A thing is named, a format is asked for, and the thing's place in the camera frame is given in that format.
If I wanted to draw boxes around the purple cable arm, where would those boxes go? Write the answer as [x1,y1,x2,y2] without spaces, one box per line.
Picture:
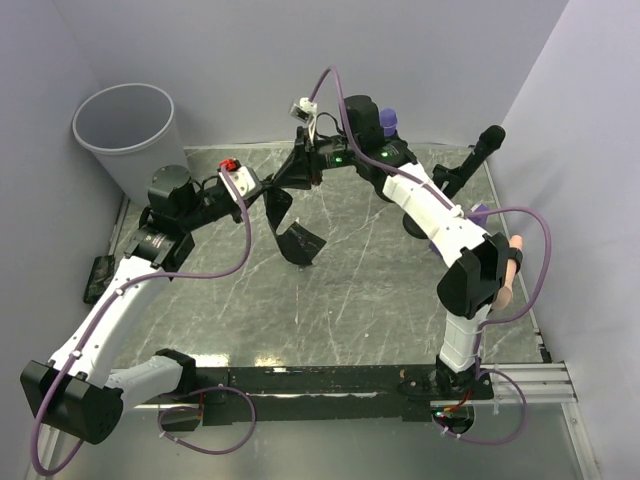
[309,65,552,446]
[30,167,257,476]

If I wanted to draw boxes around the purple microphone on stand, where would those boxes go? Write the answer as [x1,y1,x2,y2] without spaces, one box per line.
[372,108,417,169]

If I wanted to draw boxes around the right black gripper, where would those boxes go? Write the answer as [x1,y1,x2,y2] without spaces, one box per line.
[273,126,361,191]

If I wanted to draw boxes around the aluminium rail frame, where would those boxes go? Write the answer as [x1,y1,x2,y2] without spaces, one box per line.
[30,363,577,477]

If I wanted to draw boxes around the purple box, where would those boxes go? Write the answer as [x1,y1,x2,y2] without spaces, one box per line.
[428,202,490,261]

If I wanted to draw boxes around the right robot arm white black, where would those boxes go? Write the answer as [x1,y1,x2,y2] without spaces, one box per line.
[264,95,520,399]

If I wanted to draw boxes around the black microphone on stand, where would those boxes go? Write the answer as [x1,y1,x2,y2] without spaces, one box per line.
[402,124,507,239]

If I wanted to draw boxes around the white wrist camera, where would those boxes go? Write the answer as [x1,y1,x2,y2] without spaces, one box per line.
[219,158,262,201]
[289,97,318,143]

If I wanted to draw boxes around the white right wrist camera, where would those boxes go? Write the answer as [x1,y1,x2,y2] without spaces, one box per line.
[289,97,318,143]

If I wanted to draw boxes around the black trash bag roll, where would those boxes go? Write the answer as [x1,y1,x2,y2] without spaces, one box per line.
[263,185,326,267]

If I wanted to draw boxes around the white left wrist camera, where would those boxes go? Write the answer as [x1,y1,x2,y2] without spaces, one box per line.
[219,158,262,201]

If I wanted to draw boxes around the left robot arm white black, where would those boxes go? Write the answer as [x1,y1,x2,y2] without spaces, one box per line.
[20,159,261,445]

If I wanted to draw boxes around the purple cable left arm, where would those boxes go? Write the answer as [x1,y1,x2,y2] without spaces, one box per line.
[30,167,257,476]

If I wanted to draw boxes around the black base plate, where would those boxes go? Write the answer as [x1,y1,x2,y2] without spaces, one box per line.
[193,364,494,422]

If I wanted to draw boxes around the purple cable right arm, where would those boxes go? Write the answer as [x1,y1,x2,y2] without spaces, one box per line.
[309,65,552,446]

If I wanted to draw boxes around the grey plastic trash bin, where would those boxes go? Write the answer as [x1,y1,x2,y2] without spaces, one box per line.
[72,83,187,206]

